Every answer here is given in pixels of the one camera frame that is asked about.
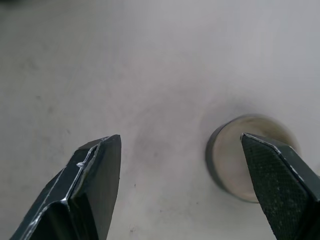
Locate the black tape roll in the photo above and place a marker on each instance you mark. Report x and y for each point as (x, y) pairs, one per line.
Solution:
(225, 162)

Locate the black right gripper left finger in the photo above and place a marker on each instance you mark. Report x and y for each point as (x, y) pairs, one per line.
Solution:
(87, 190)

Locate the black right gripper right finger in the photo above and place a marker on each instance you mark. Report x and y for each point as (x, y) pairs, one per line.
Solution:
(282, 190)

